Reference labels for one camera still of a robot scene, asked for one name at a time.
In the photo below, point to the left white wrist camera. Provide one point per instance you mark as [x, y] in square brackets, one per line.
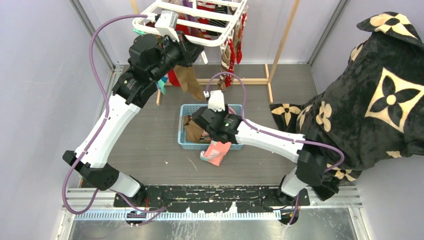
[167, 23]

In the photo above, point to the pink ribbed sock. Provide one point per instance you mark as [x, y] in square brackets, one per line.
[215, 152]

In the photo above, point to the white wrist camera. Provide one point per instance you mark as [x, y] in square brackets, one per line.
[216, 101]
[167, 23]

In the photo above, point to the red snowflake sock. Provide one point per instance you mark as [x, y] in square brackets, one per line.
[239, 53]

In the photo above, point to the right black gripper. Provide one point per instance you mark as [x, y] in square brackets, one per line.
[223, 113]

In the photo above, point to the brown white striped sock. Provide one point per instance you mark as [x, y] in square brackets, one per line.
[223, 68]

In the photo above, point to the mint green blue sock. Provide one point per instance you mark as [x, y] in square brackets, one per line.
[161, 84]

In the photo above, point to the red white striped sock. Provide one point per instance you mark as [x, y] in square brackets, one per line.
[210, 7]

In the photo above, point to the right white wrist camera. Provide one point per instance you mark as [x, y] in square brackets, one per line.
[216, 101]

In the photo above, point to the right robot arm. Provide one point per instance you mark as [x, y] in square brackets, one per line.
[310, 163]

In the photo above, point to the white hanger clip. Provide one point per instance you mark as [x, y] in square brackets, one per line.
[204, 58]

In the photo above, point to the tan brown sock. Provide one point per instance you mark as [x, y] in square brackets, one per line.
[193, 132]

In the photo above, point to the black floral blanket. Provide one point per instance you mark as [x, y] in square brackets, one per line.
[374, 110]

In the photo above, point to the tan long sock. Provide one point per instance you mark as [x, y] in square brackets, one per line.
[187, 79]

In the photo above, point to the red white patterned sock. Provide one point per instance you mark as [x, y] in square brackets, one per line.
[172, 78]

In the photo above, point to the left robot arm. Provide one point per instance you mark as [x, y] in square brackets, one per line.
[149, 60]

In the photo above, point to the red santa christmas sock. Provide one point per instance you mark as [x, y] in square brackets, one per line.
[231, 63]

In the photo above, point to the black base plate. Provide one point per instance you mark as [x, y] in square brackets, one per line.
[215, 198]

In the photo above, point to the wooden hanging rack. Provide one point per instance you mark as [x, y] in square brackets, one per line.
[258, 79]

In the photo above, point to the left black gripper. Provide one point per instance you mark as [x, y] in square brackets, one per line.
[189, 52]

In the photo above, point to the white plastic sock hanger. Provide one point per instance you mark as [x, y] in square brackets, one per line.
[219, 22]

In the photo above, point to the light blue plastic basket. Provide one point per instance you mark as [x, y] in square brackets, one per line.
[189, 109]

